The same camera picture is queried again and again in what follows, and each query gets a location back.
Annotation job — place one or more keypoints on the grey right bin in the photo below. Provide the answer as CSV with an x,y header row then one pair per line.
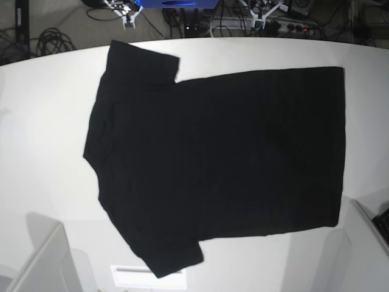
x,y
355,257

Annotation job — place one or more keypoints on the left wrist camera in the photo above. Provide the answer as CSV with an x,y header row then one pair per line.
x,y
258,23

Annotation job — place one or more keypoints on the white slotted tray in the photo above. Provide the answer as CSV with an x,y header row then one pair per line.
x,y
143,277

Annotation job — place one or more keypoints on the black keyboard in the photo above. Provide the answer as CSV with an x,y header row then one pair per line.
x,y
381,222

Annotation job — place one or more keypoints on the white power strip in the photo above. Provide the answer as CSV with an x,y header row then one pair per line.
x,y
285,24

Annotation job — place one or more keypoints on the black T-shirt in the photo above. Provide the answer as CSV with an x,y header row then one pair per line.
x,y
248,154

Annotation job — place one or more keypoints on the grey left bin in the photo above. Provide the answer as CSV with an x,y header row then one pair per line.
x,y
52,265

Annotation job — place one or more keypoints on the grey bin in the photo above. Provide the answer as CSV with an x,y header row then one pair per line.
x,y
355,257
52,265

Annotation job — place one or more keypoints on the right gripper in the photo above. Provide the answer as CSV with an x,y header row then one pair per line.
x,y
123,7

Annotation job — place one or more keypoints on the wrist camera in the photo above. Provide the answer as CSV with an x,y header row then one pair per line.
x,y
258,23
128,22

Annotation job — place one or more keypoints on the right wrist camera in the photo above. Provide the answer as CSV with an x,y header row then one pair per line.
x,y
128,22

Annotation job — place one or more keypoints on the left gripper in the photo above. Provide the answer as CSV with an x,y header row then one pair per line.
x,y
268,8

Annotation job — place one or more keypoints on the blue box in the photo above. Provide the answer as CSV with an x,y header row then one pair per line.
x,y
198,4

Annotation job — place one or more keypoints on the black upright post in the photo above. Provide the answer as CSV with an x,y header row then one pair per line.
x,y
22,20

